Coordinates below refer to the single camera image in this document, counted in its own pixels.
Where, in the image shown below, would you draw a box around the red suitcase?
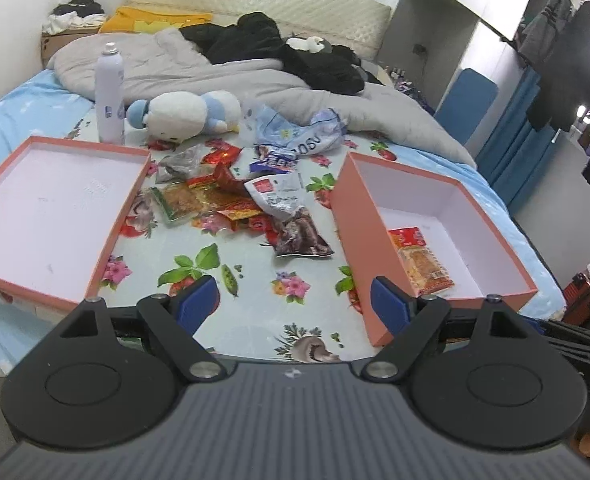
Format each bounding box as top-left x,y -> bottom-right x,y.
562,271 -> 590,327

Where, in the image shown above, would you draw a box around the clear green-edged snack packet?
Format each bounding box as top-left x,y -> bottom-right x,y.
149,183 -> 217,228

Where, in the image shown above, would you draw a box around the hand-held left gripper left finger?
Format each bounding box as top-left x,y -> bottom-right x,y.
57,275 -> 227,383

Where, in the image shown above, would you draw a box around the clear orange snack packet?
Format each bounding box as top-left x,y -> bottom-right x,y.
388,226 -> 455,297

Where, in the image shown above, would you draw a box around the floral printed sheet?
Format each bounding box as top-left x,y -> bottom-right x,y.
65,105 -> 407,364

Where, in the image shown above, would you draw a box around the white red snack packet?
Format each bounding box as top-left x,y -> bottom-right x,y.
244,172 -> 304,222

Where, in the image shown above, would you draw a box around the blue padded board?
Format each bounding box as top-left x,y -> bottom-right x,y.
434,68 -> 499,147

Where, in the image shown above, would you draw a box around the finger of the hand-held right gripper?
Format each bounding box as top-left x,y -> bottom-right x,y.
525,316 -> 590,363

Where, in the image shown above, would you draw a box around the grey duvet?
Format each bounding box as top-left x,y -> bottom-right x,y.
47,27 -> 477,170

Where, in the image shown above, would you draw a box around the blue white snack packet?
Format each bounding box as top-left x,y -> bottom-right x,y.
249,145 -> 302,174

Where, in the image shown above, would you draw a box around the hanging dark clothes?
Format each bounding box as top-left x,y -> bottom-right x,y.
517,0 -> 590,188

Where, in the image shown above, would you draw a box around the yellow cloth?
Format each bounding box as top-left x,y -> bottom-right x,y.
98,7 -> 214,35

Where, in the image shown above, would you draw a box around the dark brown snack packet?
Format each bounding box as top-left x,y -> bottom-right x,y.
273,207 -> 335,259

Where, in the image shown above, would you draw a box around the white wardrobe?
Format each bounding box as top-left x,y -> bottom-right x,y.
388,0 -> 547,111

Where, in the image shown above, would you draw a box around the white blue plush toy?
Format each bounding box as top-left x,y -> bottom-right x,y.
126,90 -> 243,144

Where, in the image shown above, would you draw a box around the blue curtain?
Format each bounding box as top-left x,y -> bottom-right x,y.
476,67 -> 559,207

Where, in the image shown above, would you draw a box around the wooden nightstand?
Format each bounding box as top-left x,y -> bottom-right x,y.
41,27 -> 100,70

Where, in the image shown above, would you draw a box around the orange red snack packet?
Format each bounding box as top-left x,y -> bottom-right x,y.
217,198 -> 267,222

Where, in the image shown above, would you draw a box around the black clothing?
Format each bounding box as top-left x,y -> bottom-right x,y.
179,12 -> 372,97

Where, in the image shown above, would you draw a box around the dark grey snack packet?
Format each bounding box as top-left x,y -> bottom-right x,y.
155,144 -> 204,185

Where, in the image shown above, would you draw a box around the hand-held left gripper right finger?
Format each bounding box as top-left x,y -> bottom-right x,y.
361,276 -> 538,381

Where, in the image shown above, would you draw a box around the white spray bottle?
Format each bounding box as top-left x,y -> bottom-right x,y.
94,42 -> 126,145

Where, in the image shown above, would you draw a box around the light blue plastic bag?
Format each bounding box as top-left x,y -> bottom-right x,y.
245,104 -> 349,159

